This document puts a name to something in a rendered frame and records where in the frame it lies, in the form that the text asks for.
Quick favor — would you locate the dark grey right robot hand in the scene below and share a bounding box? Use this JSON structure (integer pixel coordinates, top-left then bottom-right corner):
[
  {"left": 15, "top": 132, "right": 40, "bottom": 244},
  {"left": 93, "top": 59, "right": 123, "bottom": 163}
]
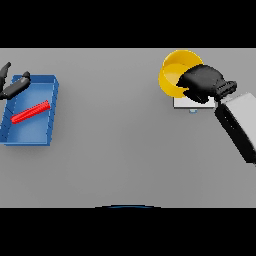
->
[{"left": 175, "top": 64, "right": 238, "bottom": 105}]

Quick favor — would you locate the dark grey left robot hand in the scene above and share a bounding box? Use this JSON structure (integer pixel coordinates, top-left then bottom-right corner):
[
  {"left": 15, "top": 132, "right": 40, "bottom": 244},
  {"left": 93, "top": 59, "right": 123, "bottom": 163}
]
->
[{"left": 0, "top": 61, "right": 32, "bottom": 101}]

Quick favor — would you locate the yellow bowl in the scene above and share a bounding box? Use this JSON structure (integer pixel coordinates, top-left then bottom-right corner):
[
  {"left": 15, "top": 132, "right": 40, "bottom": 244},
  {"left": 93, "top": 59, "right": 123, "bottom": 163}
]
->
[{"left": 158, "top": 49, "right": 205, "bottom": 99}]

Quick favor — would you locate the red beaker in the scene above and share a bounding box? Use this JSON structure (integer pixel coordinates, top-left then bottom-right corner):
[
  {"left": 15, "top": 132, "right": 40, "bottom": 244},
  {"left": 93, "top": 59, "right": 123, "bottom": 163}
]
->
[{"left": 10, "top": 100, "right": 52, "bottom": 125}]

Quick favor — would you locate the blue tray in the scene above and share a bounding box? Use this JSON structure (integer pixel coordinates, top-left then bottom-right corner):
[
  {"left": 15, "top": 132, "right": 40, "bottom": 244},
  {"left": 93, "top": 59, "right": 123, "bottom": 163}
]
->
[{"left": 0, "top": 74, "right": 60, "bottom": 147}]

